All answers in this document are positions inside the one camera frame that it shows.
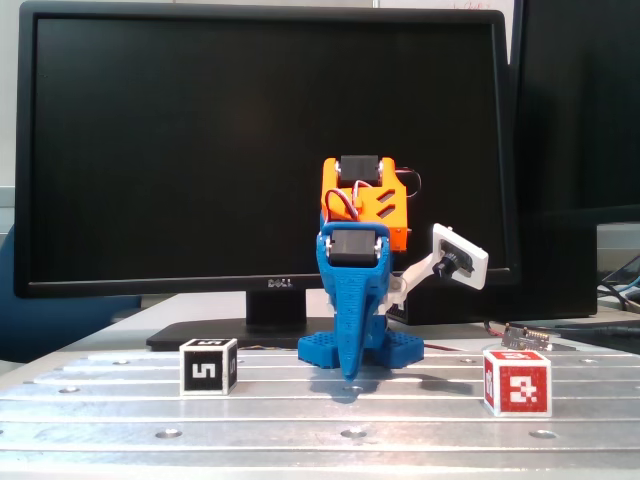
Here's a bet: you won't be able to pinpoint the thick black power cable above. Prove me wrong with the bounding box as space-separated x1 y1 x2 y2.
552 322 640 336

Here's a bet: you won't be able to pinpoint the red white black servo cable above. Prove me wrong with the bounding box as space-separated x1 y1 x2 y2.
394 168 423 201
324 180 365 222

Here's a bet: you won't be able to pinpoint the light blue cable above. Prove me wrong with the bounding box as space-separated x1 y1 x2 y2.
599 272 640 301

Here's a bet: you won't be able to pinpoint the thin red white wire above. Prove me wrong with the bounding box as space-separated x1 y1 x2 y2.
424 319 507 352

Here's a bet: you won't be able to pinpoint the aluminium slotted base plate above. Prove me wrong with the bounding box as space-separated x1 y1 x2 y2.
0 347 640 480

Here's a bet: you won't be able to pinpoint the thin black cable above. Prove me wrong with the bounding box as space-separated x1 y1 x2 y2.
597 254 640 314

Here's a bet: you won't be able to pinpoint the plain black monitor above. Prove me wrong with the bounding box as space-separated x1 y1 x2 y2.
508 0 640 224

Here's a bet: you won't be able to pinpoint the small controller circuit board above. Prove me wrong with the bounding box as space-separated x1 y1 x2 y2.
501 323 553 351

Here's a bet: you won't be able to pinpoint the orange gripper with servo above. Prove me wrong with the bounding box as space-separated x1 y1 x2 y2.
314 154 412 385

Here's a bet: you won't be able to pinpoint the white gripper camera module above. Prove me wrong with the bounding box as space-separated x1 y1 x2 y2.
392 222 490 314

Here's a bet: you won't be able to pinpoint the black cube with white marker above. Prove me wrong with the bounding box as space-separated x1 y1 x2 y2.
178 337 239 397

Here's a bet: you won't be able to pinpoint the black Dell monitor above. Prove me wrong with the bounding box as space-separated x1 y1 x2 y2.
13 0 522 352

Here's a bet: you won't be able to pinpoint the red cube with white marker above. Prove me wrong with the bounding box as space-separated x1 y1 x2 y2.
482 349 554 419

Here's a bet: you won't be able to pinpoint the thin multicoloured wire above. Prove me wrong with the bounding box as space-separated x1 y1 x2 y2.
227 343 297 352

